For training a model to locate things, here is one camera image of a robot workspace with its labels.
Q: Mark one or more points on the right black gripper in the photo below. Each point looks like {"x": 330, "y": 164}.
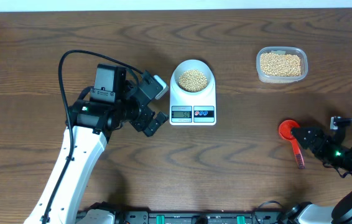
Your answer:
{"x": 317, "y": 133}

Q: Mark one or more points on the soybeans in bowl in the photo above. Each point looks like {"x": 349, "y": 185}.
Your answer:
{"x": 192, "y": 81}

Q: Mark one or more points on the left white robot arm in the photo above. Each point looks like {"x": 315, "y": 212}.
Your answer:
{"x": 99, "y": 110}

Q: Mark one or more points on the red plastic measuring scoop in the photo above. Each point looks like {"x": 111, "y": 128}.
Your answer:
{"x": 285, "y": 132}

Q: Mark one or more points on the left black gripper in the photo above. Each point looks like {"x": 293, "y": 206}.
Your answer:
{"x": 140, "y": 122}

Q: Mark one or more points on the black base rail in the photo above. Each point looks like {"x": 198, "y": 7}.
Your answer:
{"x": 144, "y": 215}

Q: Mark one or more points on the clear plastic soybean container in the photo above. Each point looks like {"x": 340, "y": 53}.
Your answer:
{"x": 281, "y": 65}

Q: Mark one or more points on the white digital kitchen scale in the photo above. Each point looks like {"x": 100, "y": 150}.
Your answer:
{"x": 192, "y": 109}

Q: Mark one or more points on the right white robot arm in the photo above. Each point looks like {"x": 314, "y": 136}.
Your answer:
{"x": 308, "y": 212}

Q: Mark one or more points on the white round bowl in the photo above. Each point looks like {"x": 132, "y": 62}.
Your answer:
{"x": 194, "y": 64}

